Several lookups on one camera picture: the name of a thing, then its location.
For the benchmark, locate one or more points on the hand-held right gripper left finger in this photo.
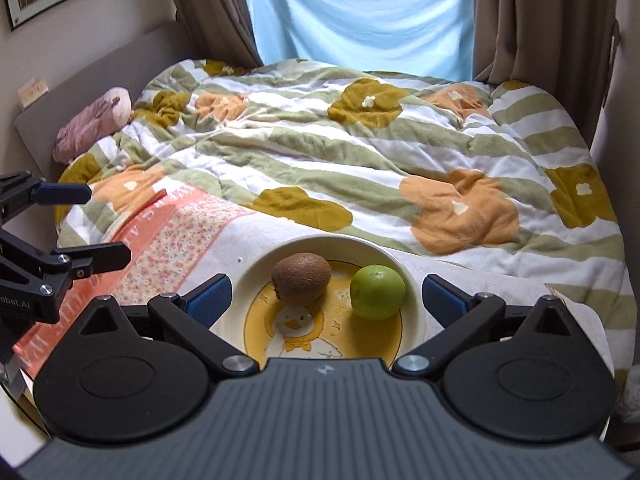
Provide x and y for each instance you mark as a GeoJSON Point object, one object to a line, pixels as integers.
{"type": "Point", "coordinates": [212, 300]}

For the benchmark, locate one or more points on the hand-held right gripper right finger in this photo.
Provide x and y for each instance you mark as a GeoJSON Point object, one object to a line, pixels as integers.
{"type": "Point", "coordinates": [442, 297]}

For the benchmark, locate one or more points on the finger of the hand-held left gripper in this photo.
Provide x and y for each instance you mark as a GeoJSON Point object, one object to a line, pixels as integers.
{"type": "Point", "coordinates": [105, 256]}
{"type": "Point", "coordinates": [65, 193]}

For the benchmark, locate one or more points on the white bowl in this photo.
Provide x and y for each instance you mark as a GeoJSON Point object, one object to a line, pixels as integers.
{"type": "Point", "coordinates": [252, 285]}

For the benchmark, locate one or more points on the green apple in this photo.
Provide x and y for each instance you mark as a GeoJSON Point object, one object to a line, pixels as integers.
{"type": "Point", "coordinates": [377, 292]}

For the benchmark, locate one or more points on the brown kiwi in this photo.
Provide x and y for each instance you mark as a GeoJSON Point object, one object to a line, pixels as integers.
{"type": "Point", "coordinates": [301, 280]}

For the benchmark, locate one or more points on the white sheet with pink border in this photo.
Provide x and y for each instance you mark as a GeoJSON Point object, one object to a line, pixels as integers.
{"type": "Point", "coordinates": [165, 250]}

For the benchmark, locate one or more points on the pink plush toy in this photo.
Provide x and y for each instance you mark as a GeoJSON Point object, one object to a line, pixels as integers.
{"type": "Point", "coordinates": [92, 125]}

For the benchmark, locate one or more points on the small paper label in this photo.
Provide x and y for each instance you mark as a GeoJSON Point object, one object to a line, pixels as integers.
{"type": "Point", "coordinates": [32, 92]}

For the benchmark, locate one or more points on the grey headboard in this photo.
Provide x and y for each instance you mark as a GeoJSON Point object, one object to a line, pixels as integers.
{"type": "Point", "coordinates": [100, 70]}

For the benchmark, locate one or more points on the striped floral blanket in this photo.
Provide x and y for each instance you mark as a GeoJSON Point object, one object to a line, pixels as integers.
{"type": "Point", "coordinates": [350, 160]}

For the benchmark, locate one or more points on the brown curtain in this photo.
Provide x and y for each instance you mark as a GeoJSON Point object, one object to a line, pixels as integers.
{"type": "Point", "coordinates": [215, 5]}
{"type": "Point", "coordinates": [540, 25]}

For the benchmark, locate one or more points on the light blue cloth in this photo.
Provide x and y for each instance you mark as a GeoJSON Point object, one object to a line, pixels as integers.
{"type": "Point", "coordinates": [360, 10]}

